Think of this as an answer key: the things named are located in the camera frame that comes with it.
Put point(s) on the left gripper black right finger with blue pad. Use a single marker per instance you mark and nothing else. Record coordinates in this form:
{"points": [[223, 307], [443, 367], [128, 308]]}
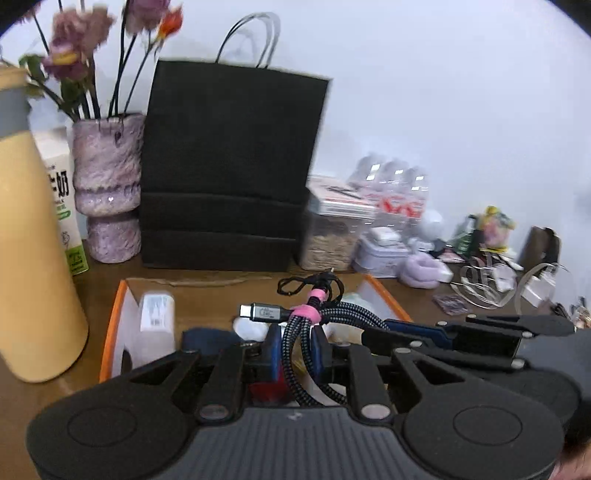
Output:
{"points": [[379, 387]]}

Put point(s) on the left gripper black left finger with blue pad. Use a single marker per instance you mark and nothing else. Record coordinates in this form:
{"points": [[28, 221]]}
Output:
{"points": [[215, 388]]}

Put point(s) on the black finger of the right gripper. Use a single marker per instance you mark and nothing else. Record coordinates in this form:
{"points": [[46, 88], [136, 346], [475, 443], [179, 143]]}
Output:
{"points": [[490, 342]]}

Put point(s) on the red artificial rose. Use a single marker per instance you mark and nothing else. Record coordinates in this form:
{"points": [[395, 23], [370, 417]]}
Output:
{"points": [[269, 394]]}

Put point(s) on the white plastic bottle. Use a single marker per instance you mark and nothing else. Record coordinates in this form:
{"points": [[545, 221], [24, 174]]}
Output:
{"points": [[155, 336]]}

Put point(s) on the dark blue pouch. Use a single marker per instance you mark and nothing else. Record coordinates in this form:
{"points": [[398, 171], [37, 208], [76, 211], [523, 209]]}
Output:
{"points": [[207, 341]]}

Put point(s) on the red cardboard box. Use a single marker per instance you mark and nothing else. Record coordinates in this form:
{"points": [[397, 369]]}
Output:
{"points": [[210, 302]]}

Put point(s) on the purple hair scrunchie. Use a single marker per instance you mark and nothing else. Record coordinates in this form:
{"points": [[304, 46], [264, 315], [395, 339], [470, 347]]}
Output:
{"points": [[421, 271]]}

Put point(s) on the white tin box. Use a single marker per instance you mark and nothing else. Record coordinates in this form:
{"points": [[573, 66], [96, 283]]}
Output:
{"points": [[377, 260]]}

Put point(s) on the white round lamp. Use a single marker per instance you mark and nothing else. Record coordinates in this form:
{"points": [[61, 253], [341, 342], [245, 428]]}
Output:
{"points": [[431, 225]]}

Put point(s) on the clear jar of grains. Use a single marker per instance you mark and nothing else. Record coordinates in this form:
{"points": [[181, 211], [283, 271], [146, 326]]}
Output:
{"points": [[335, 219]]}

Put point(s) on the water bottle pack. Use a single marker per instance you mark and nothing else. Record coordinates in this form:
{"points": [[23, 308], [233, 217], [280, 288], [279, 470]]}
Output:
{"points": [[399, 192]]}

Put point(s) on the yellow thermos jug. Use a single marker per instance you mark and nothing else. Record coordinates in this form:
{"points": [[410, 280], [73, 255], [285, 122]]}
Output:
{"points": [[43, 326]]}

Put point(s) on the black paper bag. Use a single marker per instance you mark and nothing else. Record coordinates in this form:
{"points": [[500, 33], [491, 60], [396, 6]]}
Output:
{"points": [[225, 158]]}

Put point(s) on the purple textured vase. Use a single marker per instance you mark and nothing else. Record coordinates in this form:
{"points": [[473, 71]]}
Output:
{"points": [[107, 175]]}

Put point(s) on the fresh milk carton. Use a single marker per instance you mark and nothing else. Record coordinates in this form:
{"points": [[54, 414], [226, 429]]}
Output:
{"points": [[55, 153]]}

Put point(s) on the dried flower bouquet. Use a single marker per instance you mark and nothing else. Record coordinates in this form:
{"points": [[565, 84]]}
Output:
{"points": [[66, 72]]}

